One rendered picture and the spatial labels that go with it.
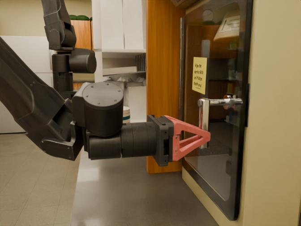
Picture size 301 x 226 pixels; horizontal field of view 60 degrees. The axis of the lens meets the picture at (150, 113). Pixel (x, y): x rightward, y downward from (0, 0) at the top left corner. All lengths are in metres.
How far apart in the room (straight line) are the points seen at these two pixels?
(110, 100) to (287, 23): 0.29
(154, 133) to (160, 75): 0.36
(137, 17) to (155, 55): 0.94
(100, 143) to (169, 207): 0.30
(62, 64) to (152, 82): 0.26
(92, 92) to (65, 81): 0.43
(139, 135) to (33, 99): 0.16
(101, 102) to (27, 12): 5.83
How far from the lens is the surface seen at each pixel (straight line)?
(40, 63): 5.33
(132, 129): 0.42
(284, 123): 0.48
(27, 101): 0.41
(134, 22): 1.69
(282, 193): 0.53
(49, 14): 0.83
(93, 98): 0.36
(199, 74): 0.59
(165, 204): 0.66
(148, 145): 0.42
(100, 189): 0.74
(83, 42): 5.61
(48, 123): 0.41
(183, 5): 0.70
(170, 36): 0.77
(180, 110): 0.72
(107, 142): 0.41
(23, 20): 6.15
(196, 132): 0.45
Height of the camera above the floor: 1.26
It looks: 10 degrees down
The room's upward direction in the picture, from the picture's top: straight up
